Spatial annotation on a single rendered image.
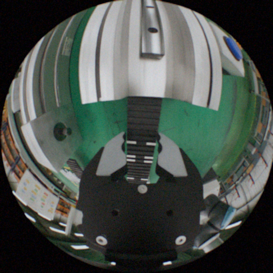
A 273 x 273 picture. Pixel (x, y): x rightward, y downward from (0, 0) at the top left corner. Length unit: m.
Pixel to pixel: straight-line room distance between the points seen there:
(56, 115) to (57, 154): 0.06
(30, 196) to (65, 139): 3.03
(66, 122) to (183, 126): 0.22
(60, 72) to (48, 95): 0.05
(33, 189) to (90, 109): 3.03
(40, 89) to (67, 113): 0.07
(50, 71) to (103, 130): 0.15
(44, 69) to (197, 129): 0.29
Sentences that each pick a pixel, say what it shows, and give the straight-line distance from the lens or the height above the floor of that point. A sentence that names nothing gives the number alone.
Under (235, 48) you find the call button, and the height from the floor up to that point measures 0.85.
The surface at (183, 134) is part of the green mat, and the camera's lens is 0.17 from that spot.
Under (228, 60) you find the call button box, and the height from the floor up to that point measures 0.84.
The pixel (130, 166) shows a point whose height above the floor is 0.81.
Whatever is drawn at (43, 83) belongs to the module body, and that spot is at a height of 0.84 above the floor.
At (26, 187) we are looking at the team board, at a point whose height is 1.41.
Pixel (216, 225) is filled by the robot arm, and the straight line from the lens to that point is 0.52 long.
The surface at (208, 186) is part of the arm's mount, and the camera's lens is 0.60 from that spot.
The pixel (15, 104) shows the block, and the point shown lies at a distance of 0.35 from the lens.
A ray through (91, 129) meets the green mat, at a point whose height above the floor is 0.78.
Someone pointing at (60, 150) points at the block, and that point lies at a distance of 0.16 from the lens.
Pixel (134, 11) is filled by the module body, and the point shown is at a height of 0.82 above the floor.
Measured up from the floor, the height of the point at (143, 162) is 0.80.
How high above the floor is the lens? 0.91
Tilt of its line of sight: 59 degrees down
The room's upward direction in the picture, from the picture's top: 178 degrees counter-clockwise
